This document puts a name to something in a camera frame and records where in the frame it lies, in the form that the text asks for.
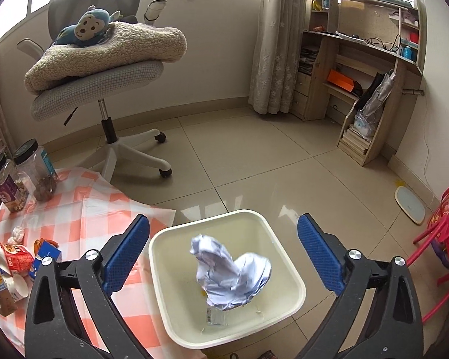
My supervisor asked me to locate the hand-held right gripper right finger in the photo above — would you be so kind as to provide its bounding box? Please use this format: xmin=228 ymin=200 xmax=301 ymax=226
xmin=295 ymin=213 xmax=424 ymax=359

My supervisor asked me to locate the white plastic bin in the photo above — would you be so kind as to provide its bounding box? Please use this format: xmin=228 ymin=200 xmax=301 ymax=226
xmin=148 ymin=209 xmax=307 ymax=349

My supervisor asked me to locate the brown carton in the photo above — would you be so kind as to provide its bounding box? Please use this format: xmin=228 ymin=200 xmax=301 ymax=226
xmin=0 ymin=288 xmax=19 ymax=317

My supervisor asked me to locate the wooden desk shelf unit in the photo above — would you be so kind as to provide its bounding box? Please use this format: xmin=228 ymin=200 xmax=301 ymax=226
xmin=292 ymin=0 xmax=423 ymax=167

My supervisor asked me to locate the grey folded umbrella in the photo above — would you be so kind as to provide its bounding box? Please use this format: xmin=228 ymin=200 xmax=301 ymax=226
xmin=359 ymin=70 xmax=397 ymax=128

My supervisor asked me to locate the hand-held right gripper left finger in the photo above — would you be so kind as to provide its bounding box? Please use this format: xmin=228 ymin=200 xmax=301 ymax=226
xmin=24 ymin=215 xmax=165 ymax=359

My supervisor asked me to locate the pale blue paper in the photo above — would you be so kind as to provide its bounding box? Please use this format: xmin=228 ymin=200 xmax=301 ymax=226
xmin=189 ymin=234 xmax=273 ymax=311

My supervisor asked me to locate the red snack carton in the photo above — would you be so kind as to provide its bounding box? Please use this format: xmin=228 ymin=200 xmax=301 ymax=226
xmin=0 ymin=242 xmax=34 ymax=275

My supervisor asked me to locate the black bag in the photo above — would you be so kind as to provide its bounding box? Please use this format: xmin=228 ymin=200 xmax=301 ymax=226
xmin=354 ymin=73 xmax=382 ymax=115

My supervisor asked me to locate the white plastic pack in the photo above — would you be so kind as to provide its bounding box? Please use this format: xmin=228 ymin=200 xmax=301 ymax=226
xmin=354 ymin=110 xmax=375 ymax=139

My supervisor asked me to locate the blue carton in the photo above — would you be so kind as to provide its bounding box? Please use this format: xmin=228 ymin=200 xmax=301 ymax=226
xmin=29 ymin=239 xmax=62 ymax=281

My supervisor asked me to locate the white paper cup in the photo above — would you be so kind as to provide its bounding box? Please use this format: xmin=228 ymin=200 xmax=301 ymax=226
xmin=0 ymin=273 xmax=32 ymax=302

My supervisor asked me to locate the grey office chair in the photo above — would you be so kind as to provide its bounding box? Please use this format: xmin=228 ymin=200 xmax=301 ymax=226
xmin=17 ymin=0 xmax=173 ymax=180

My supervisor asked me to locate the stack of books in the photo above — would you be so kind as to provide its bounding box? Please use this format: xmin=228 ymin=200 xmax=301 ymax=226
xmin=339 ymin=125 xmax=371 ymax=156

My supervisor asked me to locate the orange white checkered cloth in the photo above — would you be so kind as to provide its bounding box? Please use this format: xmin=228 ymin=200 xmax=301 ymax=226
xmin=0 ymin=166 xmax=176 ymax=359

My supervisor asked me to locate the cream fleece blanket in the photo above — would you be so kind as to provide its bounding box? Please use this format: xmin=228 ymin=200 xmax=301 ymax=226
xmin=24 ymin=22 xmax=188 ymax=96

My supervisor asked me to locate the beige lace curtain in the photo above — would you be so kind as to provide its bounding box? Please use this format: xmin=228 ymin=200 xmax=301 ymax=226
xmin=247 ymin=0 xmax=311 ymax=115

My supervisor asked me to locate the crumpled white tissue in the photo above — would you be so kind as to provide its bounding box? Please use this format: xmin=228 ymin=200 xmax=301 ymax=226
xmin=7 ymin=226 xmax=26 ymax=245

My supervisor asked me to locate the pale blue bathroom scale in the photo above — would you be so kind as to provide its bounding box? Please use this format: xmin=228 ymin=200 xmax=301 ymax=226
xmin=394 ymin=185 xmax=427 ymax=226

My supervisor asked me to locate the stack of magazines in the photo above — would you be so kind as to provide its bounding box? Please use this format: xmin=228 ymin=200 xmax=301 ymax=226
xmin=298 ymin=47 xmax=318 ymax=74

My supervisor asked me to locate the red plastic chair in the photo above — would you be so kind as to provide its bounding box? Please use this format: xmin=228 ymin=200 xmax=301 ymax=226
xmin=412 ymin=213 xmax=449 ymax=324

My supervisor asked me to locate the purple label plastic jar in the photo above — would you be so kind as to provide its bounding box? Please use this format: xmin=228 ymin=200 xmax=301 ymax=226
xmin=0 ymin=155 xmax=28 ymax=213

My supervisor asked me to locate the orange flat box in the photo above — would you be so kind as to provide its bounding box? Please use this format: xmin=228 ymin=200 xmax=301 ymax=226
xmin=327 ymin=69 xmax=356 ymax=94

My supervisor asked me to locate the blue label plastic jar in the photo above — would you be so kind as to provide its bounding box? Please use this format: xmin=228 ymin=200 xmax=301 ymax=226
xmin=14 ymin=139 xmax=58 ymax=202

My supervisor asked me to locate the blue monkey plush toy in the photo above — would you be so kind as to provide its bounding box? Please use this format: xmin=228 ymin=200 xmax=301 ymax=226
xmin=52 ymin=5 xmax=121 ymax=48

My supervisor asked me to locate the small clear wrapper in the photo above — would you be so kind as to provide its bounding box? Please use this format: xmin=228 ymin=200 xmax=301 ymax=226
xmin=204 ymin=307 xmax=227 ymax=326

